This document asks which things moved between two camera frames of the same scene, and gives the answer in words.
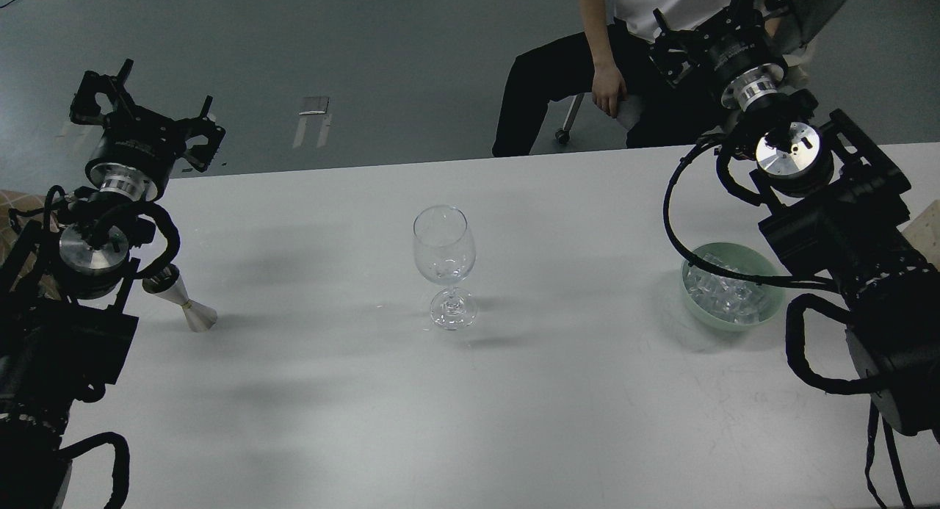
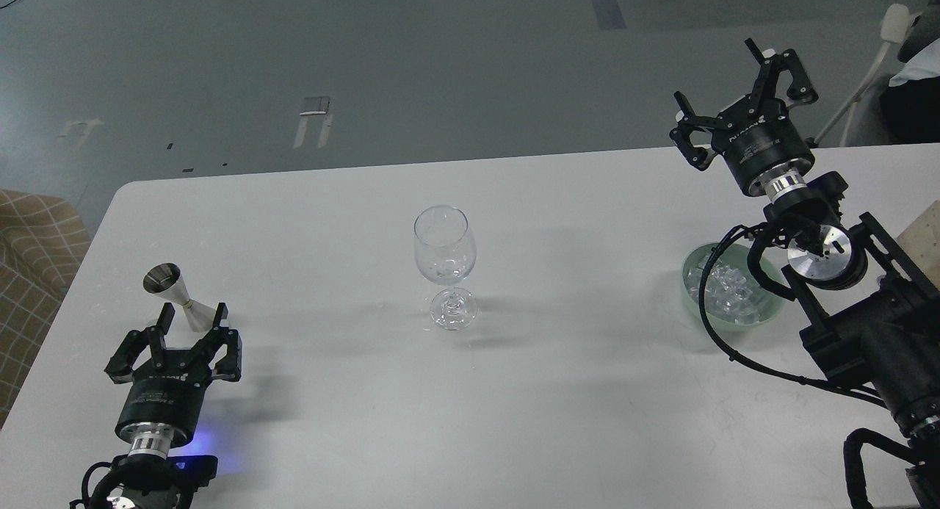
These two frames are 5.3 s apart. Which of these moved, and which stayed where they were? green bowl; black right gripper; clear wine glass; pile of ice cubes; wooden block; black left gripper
Moved: black left gripper; black right gripper
Stayed: pile of ice cubes; wooden block; clear wine glass; green bowl
